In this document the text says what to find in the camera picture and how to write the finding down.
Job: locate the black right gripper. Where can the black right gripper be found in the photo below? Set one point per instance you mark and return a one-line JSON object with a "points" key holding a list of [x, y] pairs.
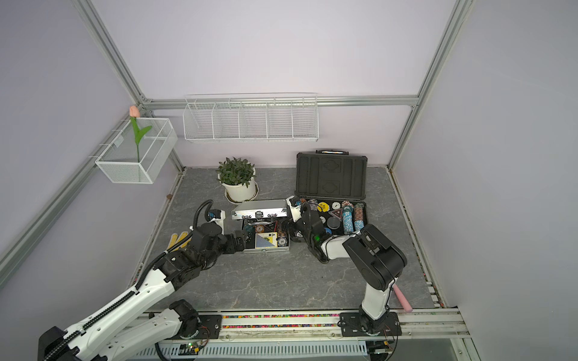
{"points": [[308, 210]]}

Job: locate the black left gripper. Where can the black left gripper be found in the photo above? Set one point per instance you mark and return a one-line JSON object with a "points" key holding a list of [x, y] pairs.
{"points": [[240, 241]]}

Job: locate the silver aluminium poker case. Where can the silver aluminium poker case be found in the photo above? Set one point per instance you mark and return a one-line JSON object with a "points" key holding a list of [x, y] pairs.
{"points": [[265, 224]]}

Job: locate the black plastic poker case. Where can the black plastic poker case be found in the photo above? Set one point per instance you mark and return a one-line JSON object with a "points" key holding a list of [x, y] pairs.
{"points": [[339, 179]]}

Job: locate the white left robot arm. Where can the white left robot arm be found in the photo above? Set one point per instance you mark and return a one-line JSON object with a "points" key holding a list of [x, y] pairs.
{"points": [[106, 334]]}

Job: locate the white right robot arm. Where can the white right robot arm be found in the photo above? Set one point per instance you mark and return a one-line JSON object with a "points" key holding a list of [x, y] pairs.
{"points": [[378, 259]]}

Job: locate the yellow dealer button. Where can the yellow dealer button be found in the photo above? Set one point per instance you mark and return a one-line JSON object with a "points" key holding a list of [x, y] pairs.
{"points": [[324, 207]]}

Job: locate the white plant pot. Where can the white plant pot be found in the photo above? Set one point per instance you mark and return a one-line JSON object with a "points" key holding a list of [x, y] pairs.
{"points": [[240, 189]]}

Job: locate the white pot saucer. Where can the white pot saucer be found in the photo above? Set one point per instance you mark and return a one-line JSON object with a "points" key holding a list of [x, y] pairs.
{"points": [[241, 198]]}

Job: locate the yellow work glove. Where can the yellow work glove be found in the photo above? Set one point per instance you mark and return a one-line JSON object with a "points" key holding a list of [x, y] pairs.
{"points": [[178, 241]]}

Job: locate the green potted plant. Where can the green potted plant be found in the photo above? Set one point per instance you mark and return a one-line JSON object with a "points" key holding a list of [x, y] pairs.
{"points": [[235, 172]]}

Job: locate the pink cylinder object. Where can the pink cylinder object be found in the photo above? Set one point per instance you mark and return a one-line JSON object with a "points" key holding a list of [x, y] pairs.
{"points": [[402, 299]]}

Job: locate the pink artificial tulip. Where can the pink artificial tulip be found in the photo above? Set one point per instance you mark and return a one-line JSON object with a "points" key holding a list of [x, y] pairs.
{"points": [[139, 133]]}

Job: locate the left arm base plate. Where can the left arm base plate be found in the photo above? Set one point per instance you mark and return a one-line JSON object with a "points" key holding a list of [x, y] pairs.
{"points": [[205, 326]]}

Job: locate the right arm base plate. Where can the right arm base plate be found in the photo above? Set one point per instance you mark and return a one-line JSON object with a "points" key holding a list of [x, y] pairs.
{"points": [[357, 324]]}

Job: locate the white vented cable duct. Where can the white vented cable duct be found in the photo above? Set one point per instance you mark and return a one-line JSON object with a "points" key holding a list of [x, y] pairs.
{"points": [[265, 350]]}

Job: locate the white wire wall shelf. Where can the white wire wall shelf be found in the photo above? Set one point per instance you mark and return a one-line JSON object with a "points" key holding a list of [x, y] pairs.
{"points": [[256, 117]]}

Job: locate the white mesh wall basket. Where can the white mesh wall basket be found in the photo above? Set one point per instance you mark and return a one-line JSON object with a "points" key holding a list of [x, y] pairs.
{"points": [[119, 159]]}

